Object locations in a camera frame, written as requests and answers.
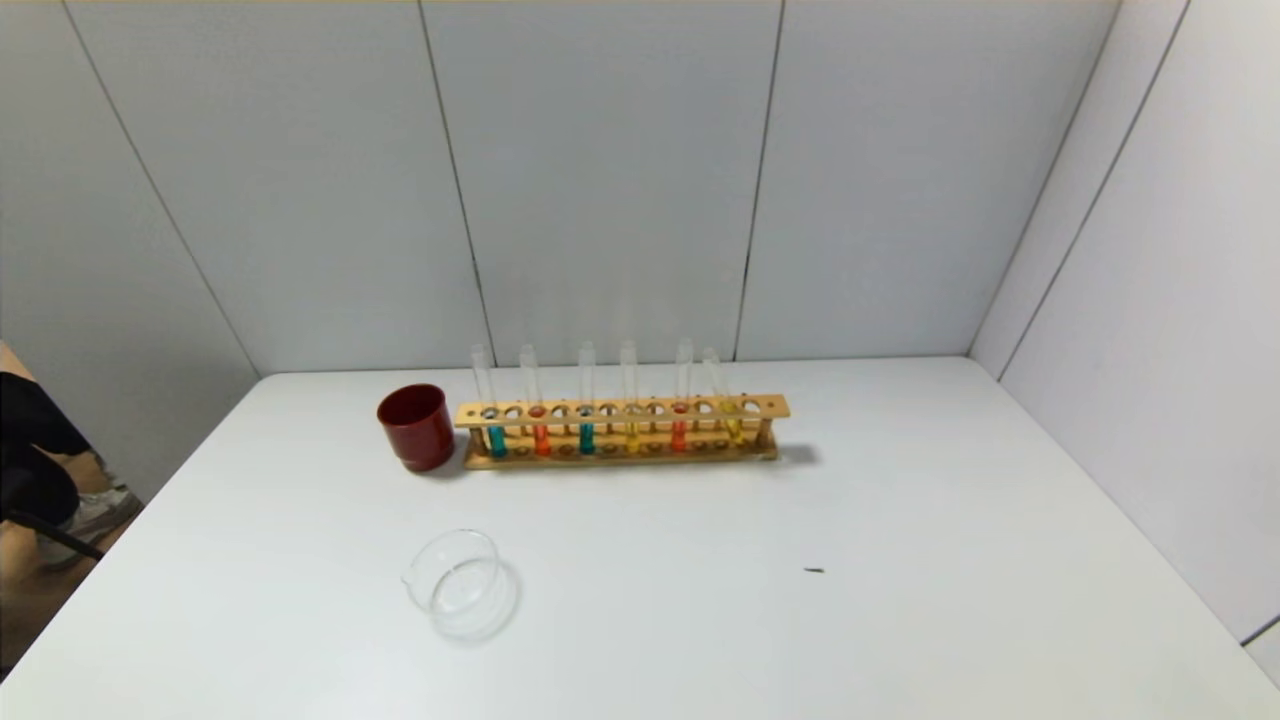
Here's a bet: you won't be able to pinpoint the person in black clothing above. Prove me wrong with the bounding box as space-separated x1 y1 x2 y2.
0 372 111 526

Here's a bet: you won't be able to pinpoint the grey sneaker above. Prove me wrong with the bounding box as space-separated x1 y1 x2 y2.
38 487 143 573

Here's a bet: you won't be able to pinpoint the dark red plastic cup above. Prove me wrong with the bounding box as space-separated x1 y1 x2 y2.
376 383 457 473

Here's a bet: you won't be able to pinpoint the clear glass beaker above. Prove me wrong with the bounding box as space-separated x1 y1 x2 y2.
401 528 513 641

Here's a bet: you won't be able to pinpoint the blue liquid glass test tube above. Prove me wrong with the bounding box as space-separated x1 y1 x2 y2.
577 340 598 456
470 343 509 459

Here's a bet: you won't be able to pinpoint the red liquid glass test tube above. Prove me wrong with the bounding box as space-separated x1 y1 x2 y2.
674 337 694 453
518 343 553 457

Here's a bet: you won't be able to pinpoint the yellow liquid glass test tube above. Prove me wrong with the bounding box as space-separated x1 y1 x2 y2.
619 338 642 453
701 346 747 446

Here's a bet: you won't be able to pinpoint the wooden test tube rack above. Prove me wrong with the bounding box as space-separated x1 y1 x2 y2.
454 394 792 471

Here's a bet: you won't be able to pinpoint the black chair leg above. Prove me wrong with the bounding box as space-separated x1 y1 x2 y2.
0 510 106 561

